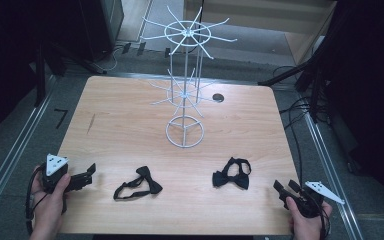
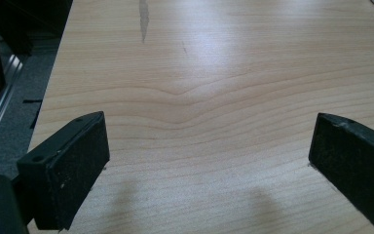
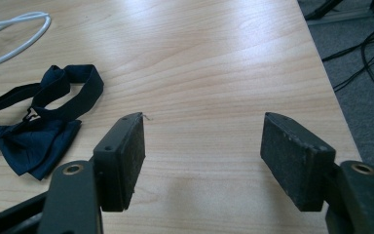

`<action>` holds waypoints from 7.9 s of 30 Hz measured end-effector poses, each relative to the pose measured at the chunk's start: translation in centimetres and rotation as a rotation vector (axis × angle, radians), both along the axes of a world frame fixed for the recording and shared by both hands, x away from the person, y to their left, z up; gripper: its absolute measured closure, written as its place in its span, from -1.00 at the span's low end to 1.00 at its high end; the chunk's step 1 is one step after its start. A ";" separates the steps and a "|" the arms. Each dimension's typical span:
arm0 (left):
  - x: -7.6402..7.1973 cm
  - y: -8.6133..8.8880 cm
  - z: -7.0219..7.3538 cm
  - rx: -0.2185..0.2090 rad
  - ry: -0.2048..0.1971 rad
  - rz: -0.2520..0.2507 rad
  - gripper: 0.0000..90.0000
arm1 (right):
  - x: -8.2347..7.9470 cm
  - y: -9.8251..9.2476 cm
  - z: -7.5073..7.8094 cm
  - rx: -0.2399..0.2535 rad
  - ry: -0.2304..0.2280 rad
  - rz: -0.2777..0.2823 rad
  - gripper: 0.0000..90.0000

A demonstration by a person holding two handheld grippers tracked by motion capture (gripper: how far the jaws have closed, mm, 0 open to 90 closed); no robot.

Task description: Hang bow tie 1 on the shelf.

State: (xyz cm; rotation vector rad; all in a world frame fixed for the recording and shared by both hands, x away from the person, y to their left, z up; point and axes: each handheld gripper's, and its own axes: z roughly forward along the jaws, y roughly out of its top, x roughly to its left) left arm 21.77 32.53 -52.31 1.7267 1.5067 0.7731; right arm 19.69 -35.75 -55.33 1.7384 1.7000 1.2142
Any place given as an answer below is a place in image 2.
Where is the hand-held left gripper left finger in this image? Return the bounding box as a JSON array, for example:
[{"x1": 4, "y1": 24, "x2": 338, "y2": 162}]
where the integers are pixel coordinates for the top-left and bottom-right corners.
[{"x1": 16, "y1": 110, "x2": 111, "y2": 231}]

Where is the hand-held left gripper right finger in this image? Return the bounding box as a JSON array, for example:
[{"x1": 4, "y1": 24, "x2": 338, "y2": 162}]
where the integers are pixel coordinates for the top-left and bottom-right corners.
[{"x1": 308, "y1": 112, "x2": 374, "y2": 234}]

